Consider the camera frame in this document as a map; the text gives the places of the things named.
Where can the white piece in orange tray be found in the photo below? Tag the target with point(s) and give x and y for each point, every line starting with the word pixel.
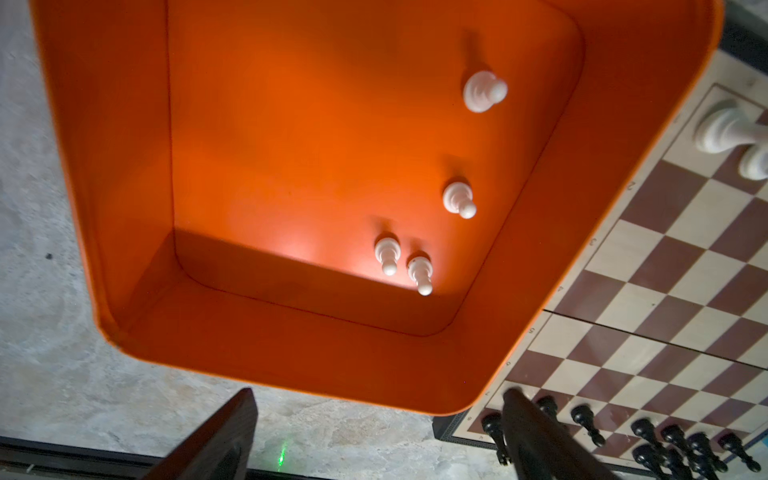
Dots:
pixel 388 252
pixel 458 199

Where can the orange plastic tray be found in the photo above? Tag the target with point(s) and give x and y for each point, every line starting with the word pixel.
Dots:
pixel 232 164

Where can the white pawn in orange tray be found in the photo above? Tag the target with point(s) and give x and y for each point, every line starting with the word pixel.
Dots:
pixel 420 271
pixel 483 90

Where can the white rook on board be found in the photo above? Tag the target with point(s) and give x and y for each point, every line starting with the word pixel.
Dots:
pixel 728 128

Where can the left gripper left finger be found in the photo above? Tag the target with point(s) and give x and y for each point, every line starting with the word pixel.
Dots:
pixel 219 448

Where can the brown cream chess board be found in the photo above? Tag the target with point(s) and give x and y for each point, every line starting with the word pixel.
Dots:
pixel 652 353

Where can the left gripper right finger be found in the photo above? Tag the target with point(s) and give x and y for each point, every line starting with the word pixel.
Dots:
pixel 540 448

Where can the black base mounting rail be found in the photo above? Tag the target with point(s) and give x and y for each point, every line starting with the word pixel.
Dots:
pixel 68 459

